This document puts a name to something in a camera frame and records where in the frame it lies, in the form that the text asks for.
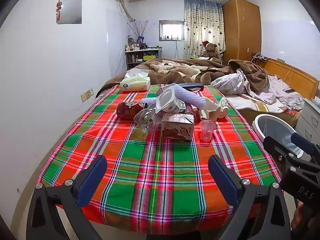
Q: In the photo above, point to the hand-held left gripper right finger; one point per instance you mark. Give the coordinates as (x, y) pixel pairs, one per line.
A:
(222, 177)

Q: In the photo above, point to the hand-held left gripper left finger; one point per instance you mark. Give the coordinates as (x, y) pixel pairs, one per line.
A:
(93, 177)

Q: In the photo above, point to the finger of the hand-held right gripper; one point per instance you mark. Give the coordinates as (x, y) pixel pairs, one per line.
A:
(277, 147)
(302, 142)

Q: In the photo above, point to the white round trash bin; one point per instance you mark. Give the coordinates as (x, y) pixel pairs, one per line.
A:
(255, 127)

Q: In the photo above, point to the beige wrapper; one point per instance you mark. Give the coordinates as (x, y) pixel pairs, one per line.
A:
(212, 112)

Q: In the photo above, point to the red milk carton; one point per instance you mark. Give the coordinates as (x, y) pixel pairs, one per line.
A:
(177, 128)

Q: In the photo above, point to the dark red drink can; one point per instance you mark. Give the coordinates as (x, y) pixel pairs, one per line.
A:
(127, 111)

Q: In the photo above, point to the clear plastic bottle red label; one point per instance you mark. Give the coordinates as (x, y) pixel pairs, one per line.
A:
(145, 120)

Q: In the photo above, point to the white foam net sleeve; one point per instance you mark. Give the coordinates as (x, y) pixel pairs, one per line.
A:
(191, 97)

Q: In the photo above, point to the white yogurt cup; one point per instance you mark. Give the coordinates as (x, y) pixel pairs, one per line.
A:
(168, 100)

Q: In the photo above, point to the person's right hand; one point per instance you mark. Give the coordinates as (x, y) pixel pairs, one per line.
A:
(301, 217)

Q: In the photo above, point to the translucent bin liner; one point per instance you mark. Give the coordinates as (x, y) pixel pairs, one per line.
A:
(275, 130)

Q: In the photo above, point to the grey drawer cabinet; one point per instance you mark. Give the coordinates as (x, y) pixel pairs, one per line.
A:
(310, 122)

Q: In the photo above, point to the pile of small boxes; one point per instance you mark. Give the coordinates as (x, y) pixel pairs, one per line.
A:
(315, 102)

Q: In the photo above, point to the rose print bed sheet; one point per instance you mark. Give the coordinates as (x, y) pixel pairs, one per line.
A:
(250, 105)

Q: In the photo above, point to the dark flat device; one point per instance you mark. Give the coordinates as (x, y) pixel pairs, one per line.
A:
(291, 90)

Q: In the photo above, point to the red green plaid tablecloth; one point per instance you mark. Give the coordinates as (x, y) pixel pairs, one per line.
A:
(150, 170)

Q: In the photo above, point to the wooden headboard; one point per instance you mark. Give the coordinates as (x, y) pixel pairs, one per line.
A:
(300, 77)

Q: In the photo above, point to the brown fleece blanket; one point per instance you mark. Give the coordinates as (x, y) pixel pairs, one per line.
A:
(252, 75)

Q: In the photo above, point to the pale floral duvet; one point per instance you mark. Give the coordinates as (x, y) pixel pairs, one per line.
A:
(230, 82)

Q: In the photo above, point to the power strip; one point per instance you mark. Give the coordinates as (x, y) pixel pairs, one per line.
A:
(260, 56)

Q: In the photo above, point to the dark blue glasses case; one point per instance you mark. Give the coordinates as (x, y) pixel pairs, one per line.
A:
(192, 85)

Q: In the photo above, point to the green white tissue box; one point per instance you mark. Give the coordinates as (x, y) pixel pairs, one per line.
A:
(135, 83)

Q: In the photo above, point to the brown teddy bear red hat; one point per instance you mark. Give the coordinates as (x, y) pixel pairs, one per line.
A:
(211, 51)

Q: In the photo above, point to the brown patterned blanket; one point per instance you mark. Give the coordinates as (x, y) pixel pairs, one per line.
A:
(175, 70)

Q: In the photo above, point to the wooden wardrobe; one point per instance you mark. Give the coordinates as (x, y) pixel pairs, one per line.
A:
(241, 30)

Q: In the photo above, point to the shelf with bottles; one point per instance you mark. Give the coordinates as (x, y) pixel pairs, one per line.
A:
(140, 57)

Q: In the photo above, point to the heart print curtain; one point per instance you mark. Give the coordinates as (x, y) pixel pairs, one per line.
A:
(203, 27)

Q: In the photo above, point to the vase of bare branches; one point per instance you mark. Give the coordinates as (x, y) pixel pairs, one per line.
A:
(138, 31)

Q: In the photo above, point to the small window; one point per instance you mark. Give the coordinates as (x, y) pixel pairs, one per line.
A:
(172, 30)

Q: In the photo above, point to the air conditioner pipe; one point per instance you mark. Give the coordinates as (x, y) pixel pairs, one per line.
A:
(123, 7)

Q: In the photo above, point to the red knot ornament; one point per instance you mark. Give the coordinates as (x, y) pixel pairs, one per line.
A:
(59, 7)

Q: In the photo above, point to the wall socket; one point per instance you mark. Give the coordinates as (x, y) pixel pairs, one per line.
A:
(87, 95)

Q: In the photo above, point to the grey wall panel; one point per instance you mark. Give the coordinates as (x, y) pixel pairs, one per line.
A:
(72, 10)

